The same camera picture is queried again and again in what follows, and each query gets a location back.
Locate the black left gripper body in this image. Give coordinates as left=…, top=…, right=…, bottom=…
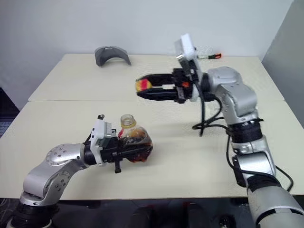
left=102, top=136, right=125, bottom=174

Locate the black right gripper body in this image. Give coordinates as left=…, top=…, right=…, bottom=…
left=171, top=68, right=198, bottom=104

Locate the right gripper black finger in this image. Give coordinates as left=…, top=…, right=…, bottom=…
left=138, top=73, right=177, bottom=87
left=137, top=87, right=179, bottom=102

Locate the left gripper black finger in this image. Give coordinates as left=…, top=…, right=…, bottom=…
left=120, top=144, right=154, bottom=156

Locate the clear bottle with dark drink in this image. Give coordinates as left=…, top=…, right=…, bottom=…
left=117, top=114, right=154, bottom=163

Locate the orange and black screwdriver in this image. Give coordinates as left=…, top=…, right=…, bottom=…
left=199, top=53, right=222, bottom=60

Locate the grey curved plastic shield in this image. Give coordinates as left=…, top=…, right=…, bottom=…
left=94, top=46, right=132, bottom=67

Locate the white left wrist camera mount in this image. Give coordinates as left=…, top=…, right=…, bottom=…
left=91, top=118, right=117, bottom=166

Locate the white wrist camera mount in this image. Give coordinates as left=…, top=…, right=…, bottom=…
left=91, top=118, right=117, bottom=166
left=174, top=34, right=203, bottom=102

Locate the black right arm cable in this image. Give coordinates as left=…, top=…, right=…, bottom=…
left=191, top=91, right=294, bottom=192

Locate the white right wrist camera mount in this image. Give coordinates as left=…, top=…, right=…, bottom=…
left=174, top=34, right=203, bottom=102

